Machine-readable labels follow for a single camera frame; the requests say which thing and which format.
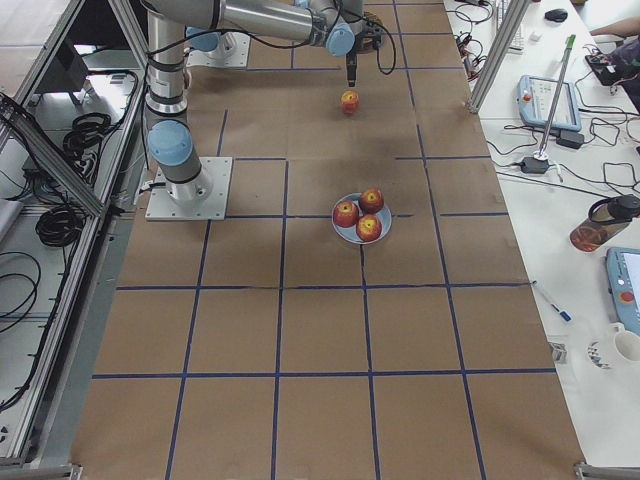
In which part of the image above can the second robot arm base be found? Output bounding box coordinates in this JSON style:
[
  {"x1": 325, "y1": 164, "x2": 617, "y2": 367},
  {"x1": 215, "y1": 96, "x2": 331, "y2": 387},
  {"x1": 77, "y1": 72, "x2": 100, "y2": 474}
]
[{"x1": 186, "y1": 27, "x2": 250, "y2": 69}]

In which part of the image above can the black power adapter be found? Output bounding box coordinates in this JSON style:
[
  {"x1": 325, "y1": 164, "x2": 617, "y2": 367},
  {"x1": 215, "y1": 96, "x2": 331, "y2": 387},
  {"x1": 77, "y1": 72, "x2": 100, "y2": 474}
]
[{"x1": 519, "y1": 156, "x2": 550, "y2": 175}]

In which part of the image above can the white mug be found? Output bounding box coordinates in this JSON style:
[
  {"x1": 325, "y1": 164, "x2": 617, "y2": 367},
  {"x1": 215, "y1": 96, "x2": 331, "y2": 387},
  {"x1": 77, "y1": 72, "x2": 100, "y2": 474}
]
[{"x1": 587, "y1": 322, "x2": 639, "y2": 370}]

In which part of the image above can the metal rod green tip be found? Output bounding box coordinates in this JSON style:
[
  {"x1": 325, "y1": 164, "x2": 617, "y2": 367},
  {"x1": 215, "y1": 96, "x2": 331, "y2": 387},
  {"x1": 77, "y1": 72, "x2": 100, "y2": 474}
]
[{"x1": 533, "y1": 34, "x2": 576, "y2": 162}]

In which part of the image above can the blue teach pendant tablet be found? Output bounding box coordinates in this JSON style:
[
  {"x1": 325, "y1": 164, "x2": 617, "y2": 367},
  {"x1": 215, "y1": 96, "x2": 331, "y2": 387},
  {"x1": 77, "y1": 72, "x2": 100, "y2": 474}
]
[{"x1": 517, "y1": 75, "x2": 582, "y2": 132}]

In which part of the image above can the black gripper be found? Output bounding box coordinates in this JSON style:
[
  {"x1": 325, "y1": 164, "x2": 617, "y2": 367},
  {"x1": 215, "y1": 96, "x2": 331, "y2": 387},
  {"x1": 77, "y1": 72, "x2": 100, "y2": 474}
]
[{"x1": 344, "y1": 14, "x2": 383, "y2": 87}]

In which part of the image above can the blue white pen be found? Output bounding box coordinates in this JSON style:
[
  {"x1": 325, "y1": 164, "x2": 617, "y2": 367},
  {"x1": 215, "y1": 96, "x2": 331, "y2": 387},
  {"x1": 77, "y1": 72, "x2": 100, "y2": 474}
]
[{"x1": 531, "y1": 280, "x2": 572, "y2": 322}]

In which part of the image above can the red apple on plate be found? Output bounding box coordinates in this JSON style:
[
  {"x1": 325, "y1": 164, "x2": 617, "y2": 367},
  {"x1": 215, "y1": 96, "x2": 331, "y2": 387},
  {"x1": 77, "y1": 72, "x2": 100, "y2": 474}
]
[
  {"x1": 358, "y1": 188, "x2": 385, "y2": 214},
  {"x1": 332, "y1": 200, "x2": 360, "y2": 228},
  {"x1": 355, "y1": 214, "x2": 383, "y2": 243}
]

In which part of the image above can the yellow-red apple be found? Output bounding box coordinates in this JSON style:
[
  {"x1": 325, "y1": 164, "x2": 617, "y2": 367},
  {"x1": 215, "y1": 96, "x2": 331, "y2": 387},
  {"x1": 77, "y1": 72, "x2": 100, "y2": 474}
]
[{"x1": 340, "y1": 90, "x2": 360, "y2": 115}]

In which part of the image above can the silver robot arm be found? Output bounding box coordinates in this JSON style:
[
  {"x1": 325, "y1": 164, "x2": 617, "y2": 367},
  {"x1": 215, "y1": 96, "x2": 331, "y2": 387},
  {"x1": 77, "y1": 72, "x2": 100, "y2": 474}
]
[{"x1": 143, "y1": 1, "x2": 381, "y2": 204}]

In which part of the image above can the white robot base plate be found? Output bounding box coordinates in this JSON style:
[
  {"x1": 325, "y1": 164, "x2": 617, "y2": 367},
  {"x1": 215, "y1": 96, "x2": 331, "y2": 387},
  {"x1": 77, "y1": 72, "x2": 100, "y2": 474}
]
[{"x1": 145, "y1": 157, "x2": 233, "y2": 221}]

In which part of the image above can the black computer mouse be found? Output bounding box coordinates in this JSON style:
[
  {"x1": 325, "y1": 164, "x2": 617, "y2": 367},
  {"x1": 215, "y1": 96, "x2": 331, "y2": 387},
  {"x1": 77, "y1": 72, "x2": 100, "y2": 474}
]
[{"x1": 544, "y1": 8, "x2": 568, "y2": 23}]

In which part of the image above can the brown water bottle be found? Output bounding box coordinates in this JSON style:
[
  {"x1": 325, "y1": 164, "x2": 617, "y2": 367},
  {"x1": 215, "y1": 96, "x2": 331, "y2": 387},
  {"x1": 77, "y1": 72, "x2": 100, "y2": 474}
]
[{"x1": 569, "y1": 195, "x2": 639, "y2": 252}]

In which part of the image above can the light blue plate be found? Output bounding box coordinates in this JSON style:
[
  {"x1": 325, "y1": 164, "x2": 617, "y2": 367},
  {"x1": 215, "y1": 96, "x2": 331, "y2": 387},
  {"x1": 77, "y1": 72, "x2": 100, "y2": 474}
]
[{"x1": 331, "y1": 193, "x2": 392, "y2": 245}]

